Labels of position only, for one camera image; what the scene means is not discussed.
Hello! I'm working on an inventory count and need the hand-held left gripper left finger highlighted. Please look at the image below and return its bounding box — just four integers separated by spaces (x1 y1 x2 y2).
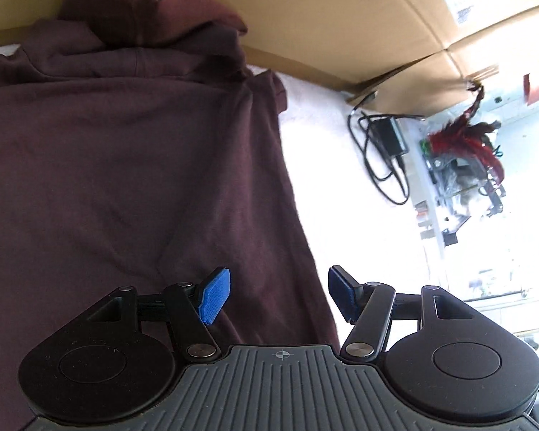
87 267 231 364

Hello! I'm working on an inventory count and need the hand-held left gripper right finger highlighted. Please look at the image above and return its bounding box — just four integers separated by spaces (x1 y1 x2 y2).
328 266 473 365

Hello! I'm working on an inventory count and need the maroon hoodie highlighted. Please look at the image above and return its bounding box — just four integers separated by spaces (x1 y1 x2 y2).
0 0 340 427

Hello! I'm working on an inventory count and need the cluttered white shelf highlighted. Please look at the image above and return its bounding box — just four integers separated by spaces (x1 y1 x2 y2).
413 112 539 346

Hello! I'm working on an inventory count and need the black power adapter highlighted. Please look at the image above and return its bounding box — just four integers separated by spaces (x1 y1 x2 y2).
370 117 409 159

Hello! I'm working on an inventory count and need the red feather duster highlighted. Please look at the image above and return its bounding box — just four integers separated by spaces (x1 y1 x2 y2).
424 82 507 186

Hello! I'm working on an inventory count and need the white shipping label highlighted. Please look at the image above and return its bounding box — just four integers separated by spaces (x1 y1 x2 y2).
438 0 477 25

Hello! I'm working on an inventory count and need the black adapter cable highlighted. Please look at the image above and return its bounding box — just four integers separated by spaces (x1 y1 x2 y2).
347 92 410 205

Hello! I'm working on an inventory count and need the brown cardboard wall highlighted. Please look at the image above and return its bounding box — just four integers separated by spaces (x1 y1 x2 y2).
0 0 539 120

